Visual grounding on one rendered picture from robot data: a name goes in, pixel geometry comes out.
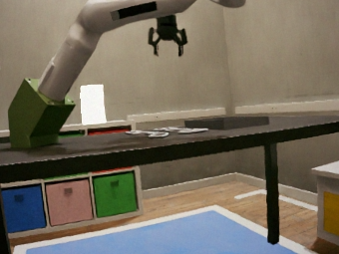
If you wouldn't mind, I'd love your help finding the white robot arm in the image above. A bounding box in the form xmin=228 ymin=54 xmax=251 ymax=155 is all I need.
xmin=37 ymin=0 xmax=197 ymax=101

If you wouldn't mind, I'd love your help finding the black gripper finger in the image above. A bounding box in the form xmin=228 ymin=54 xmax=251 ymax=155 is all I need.
xmin=148 ymin=27 xmax=168 ymax=57
xmin=170 ymin=28 xmax=187 ymax=57

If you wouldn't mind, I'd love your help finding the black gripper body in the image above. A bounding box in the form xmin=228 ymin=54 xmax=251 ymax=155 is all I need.
xmin=157 ymin=15 xmax=178 ymax=41

